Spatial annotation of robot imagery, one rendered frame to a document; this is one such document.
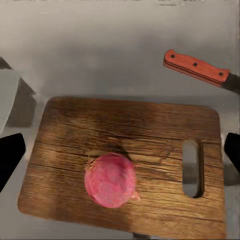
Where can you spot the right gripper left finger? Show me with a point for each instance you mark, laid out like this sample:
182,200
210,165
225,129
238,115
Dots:
12,149

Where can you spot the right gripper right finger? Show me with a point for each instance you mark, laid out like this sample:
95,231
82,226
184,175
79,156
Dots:
232,149

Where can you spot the parer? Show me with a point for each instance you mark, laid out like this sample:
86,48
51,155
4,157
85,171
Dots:
203,69

